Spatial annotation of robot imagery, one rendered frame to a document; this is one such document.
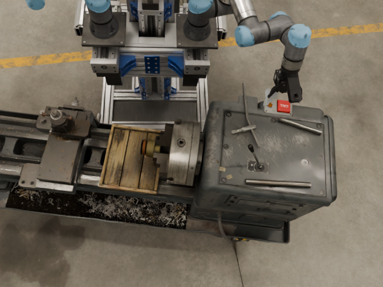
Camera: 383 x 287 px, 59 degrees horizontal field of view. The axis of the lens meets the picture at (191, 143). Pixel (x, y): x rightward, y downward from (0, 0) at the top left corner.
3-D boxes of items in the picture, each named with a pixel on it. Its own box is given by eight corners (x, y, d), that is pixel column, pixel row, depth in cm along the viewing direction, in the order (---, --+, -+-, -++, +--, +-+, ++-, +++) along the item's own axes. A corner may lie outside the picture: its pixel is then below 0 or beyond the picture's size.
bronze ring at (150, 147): (161, 136, 164) (142, 134, 163) (158, 155, 160) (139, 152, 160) (162, 144, 172) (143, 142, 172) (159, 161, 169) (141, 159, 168)
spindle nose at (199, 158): (202, 140, 180) (206, 127, 160) (198, 179, 174) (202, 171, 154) (196, 140, 180) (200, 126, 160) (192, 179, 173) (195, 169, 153)
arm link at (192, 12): (183, 10, 176) (185, -10, 164) (208, 5, 179) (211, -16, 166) (191, 28, 172) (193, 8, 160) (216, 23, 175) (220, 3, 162)
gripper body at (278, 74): (290, 79, 140) (297, 55, 130) (296, 94, 134) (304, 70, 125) (272, 80, 139) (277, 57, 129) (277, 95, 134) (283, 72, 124)
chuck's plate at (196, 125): (197, 134, 186) (202, 112, 156) (190, 190, 177) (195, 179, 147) (191, 132, 186) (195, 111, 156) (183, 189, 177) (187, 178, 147)
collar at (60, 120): (68, 111, 166) (66, 108, 163) (64, 126, 163) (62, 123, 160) (52, 109, 165) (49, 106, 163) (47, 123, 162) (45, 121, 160)
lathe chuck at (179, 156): (190, 132, 186) (195, 111, 156) (183, 189, 177) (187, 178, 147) (174, 131, 186) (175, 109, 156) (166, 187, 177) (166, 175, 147)
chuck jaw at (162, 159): (176, 154, 163) (173, 176, 156) (176, 159, 167) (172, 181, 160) (153, 151, 162) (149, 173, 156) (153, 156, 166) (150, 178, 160)
